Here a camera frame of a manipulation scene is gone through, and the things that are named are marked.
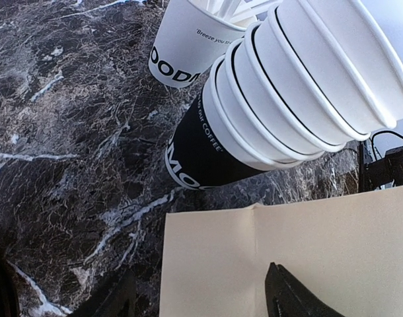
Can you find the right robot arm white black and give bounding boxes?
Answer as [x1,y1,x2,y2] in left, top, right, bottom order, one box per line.
[358,130,403,193]

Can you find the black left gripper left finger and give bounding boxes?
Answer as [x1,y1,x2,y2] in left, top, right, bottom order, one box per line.
[69,269,136,316]

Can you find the white cup holding straws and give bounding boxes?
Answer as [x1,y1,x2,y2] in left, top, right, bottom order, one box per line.
[148,0,257,88]

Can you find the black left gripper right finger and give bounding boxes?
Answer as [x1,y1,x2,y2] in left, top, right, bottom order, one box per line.
[265,262,343,317]

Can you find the bundle of white wrapped straws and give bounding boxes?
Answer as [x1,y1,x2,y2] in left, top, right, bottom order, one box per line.
[190,1,279,27]

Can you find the stack of black lids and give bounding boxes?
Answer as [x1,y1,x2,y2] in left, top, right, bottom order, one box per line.
[0,249,20,316]

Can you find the brown paper bag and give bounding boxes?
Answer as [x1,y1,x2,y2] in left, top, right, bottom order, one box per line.
[159,186,403,316]

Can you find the stack of black paper cups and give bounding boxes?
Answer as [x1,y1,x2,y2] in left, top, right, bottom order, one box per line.
[165,1,403,190]

